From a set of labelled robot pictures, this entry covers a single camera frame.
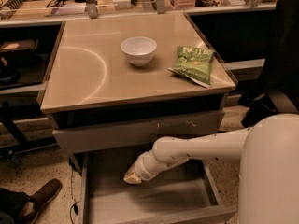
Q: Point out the person's leg in jeans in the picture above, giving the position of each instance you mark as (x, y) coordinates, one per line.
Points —
(11, 204)

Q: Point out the black coiled tool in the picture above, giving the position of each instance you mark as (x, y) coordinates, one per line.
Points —
(10, 6)

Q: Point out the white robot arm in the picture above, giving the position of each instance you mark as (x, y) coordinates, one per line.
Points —
(268, 154)

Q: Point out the black office chair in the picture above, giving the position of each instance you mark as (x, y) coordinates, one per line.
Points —
(277, 88)

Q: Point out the black table leg base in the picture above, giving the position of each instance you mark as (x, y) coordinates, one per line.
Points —
(8, 117)

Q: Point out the green chip bag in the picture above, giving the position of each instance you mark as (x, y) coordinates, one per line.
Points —
(194, 63)

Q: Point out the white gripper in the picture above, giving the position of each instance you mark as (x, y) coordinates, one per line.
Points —
(142, 170)

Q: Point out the beige drawer cabinet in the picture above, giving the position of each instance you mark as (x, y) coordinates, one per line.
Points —
(92, 83)

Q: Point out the open grey middle drawer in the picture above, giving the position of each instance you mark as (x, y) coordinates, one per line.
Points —
(184, 195)

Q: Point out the brown shoe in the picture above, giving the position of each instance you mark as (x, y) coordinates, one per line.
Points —
(36, 202)

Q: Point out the grey upper drawer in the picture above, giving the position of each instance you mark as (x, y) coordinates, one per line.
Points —
(137, 132)

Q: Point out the white ceramic bowl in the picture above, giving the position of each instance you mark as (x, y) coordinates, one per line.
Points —
(138, 50)

